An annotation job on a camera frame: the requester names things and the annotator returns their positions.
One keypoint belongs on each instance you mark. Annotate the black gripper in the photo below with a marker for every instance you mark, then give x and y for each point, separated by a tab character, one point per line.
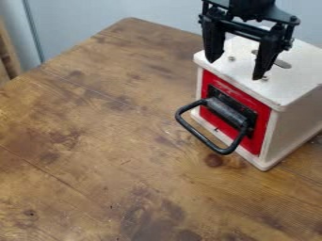
252	19

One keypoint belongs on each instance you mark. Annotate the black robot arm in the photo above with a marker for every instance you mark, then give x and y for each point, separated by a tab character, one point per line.
252	19

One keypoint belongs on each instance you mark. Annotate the red wooden drawer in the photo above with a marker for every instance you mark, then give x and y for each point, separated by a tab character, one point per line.
231	110

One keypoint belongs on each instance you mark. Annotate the white wooden box cabinet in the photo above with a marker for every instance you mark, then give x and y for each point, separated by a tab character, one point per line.
290	89

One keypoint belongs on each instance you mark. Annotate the wooden post at left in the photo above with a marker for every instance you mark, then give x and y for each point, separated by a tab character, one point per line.
9	63

